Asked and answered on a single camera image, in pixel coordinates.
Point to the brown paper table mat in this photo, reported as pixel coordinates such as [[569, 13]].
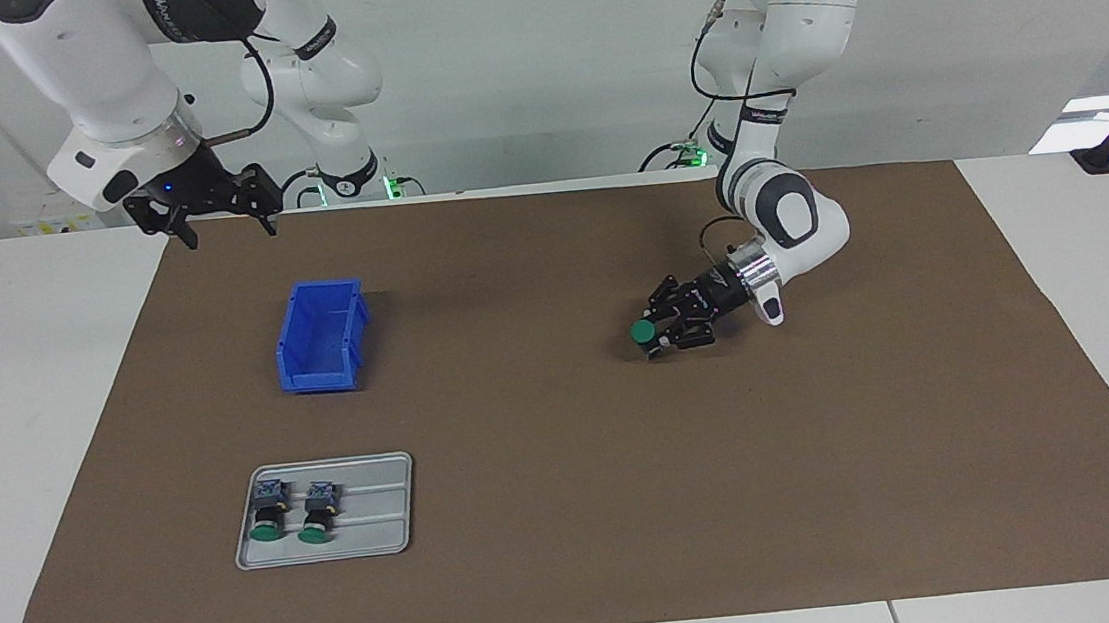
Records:
[[827, 448]]

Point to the green push button switch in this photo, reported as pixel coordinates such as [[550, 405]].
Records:
[[269, 512], [642, 332], [317, 513]]

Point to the grey metal tray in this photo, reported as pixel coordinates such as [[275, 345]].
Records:
[[386, 512]]

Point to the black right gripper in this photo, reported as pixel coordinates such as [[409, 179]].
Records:
[[200, 187]]

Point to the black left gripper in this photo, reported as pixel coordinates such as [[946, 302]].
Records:
[[722, 295]]

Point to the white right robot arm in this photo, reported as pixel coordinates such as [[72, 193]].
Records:
[[103, 80]]

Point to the blue plastic storage bin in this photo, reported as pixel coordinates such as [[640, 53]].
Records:
[[304, 379]]

